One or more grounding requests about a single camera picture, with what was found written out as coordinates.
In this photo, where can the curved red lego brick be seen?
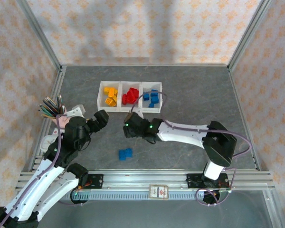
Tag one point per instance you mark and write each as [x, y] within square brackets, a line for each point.
[135, 101]

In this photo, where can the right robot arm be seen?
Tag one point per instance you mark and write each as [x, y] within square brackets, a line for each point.
[180, 133]

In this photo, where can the long aluminium base rail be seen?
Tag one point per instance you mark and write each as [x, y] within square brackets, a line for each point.
[142, 180]

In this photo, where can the long yellow lego brick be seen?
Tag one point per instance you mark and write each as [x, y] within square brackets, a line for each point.
[114, 92]
[107, 90]

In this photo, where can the aluminium table side rail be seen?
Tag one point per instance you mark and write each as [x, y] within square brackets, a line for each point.
[235, 95]
[59, 83]

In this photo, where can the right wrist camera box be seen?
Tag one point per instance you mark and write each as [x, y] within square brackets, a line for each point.
[139, 113]

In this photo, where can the white plastic bin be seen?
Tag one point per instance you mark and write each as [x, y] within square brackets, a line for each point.
[101, 102]
[158, 109]
[123, 108]

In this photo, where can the bunch of coloured pencils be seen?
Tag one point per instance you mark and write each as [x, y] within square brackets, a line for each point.
[50, 107]

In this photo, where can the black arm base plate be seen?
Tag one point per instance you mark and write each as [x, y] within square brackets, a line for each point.
[96, 181]
[192, 181]

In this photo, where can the small label card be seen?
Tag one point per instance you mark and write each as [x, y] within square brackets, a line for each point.
[158, 192]

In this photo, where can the thin aluminium table rail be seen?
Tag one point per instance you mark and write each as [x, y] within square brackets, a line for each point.
[180, 64]

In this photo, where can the long red lego brick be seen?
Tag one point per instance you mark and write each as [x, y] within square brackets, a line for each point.
[133, 92]

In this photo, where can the sloped red lego brick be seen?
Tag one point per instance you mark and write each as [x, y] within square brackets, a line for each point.
[125, 99]

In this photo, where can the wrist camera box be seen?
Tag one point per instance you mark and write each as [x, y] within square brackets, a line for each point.
[139, 113]
[76, 111]

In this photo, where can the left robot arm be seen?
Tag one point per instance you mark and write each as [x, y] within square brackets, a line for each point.
[35, 185]

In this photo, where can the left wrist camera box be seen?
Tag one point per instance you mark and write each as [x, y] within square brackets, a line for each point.
[76, 111]

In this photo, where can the pink cup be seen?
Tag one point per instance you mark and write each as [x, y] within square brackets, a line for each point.
[63, 121]

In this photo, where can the aluminium upright post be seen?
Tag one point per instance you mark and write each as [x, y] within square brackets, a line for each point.
[249, 31]
[38, 31]

